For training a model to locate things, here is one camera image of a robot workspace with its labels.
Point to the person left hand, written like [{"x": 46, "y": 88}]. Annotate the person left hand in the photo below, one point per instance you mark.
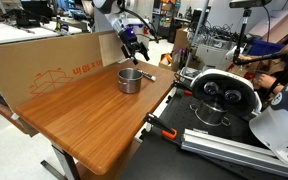
[{"x": 269, "y": 81}]

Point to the tan cardboard sheets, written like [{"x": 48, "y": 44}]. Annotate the tan cardboard sheets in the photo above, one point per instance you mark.
[{"x": 280, "y": 23}]

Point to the black and white marker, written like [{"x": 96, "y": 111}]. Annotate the black and white marker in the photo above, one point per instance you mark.
[{"x": 147, "y": 75}]

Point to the person right hand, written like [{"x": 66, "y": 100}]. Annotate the person right hand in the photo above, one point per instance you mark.
[{"x": 245, "y": 57}]

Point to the white VR headset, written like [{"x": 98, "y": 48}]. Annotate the white VR headset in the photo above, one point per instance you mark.
[{"x": 225, "y": 90}]

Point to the metal table leg frame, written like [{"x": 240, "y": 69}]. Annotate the metal table leg frame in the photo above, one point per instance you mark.
[{"x": 65, "y": 160}]

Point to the person right forearm brown sleeve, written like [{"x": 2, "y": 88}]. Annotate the person right forearm brown sleeve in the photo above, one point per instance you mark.
[{"x": 284, "y": 66}]

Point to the blue plastic bin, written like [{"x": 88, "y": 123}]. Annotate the blue plastic bin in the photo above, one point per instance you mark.
[{"x": 264, "y": 46}]

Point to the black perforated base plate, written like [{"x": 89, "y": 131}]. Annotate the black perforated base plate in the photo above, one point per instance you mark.
[{"x": 180, "y": 110}]

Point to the large cardboard box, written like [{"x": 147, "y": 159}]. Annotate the large cardboard box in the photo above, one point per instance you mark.
[{"x": 34, "y": 70}]

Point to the person left forearm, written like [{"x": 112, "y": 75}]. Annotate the person left forearm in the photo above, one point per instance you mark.
[{"x": 279, "y": 89}]

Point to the aluminium extrusion rail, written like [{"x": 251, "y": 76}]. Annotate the aluminium extrusion rail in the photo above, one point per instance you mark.
[{"x": 217, "y": 146}]

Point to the black camera stand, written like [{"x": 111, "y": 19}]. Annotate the black camera stand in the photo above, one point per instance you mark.
[{"x": 242, "y": 33}]

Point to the black orange bar clamp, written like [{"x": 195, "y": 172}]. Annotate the black orange bar clamp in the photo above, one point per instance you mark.
[
  {"x": 169, "y": 134},
  {"x": 180, "y": 86}
]

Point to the slanted metal pole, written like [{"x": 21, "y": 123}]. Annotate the slanted metal pole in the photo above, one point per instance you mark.
[{"x": 197, "y": 33}]

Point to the grey equipment box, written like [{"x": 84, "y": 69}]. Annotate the grey equipment box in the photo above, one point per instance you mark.
[{"x": 214, "y": 56}]

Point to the small brown cardboard box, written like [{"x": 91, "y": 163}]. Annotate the small brown cardboard box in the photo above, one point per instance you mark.
[{"x": 181, "y": 38}]

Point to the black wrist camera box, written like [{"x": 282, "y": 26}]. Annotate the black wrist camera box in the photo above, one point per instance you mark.
[{"x": 126, "y": 51}]

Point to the white VR controller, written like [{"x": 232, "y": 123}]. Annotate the white VR controller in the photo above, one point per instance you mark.
[{"x": 232, "y": 53}]

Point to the black equipment on white table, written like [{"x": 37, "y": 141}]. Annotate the black equipment on white table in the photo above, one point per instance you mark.
[{"x": 24, "y": 18}]

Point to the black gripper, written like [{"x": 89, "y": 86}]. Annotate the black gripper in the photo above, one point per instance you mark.
[{"x": 130, "y": 38}]

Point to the silver steel cup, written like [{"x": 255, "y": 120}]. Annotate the silver steel cup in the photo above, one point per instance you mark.
[{"x": 130, "y": 85}]

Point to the white work table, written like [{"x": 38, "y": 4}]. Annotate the white work table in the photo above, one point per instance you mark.
[{"x": 24, "y": 33}]

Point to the black stereo camera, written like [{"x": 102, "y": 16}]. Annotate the black stereo camera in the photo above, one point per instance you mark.
[{"x": 247, "y": 3}]

